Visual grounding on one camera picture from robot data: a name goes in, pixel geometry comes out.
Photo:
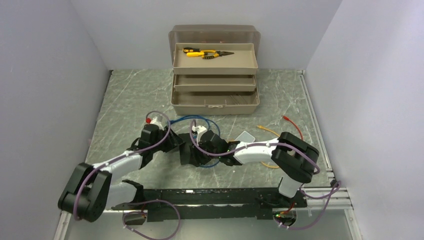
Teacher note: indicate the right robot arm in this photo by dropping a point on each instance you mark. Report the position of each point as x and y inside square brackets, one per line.
[295, 157]

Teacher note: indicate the aluminium frame rail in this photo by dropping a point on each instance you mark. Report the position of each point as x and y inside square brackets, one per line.
[341, 197]

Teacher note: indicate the white mini router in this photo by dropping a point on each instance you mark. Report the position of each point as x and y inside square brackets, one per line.
[246, 137]

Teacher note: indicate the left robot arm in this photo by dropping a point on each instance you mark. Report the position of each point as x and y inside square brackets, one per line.
[91, 189]

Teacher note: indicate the yellow black pliers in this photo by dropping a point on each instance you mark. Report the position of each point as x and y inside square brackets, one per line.
[209, 54]

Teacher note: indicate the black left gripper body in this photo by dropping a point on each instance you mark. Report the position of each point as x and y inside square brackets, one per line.
[169, 143]

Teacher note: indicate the beige plastic toolbox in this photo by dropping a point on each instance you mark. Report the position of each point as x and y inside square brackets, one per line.
[226, 85]

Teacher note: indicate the yellow black screwdriver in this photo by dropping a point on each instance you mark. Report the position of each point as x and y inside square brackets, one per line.
[197, 50]

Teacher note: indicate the black network switch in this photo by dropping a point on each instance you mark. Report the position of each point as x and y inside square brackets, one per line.
[189, 154]

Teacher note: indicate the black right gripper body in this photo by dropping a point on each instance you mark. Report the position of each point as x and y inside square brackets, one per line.
[210, 158]

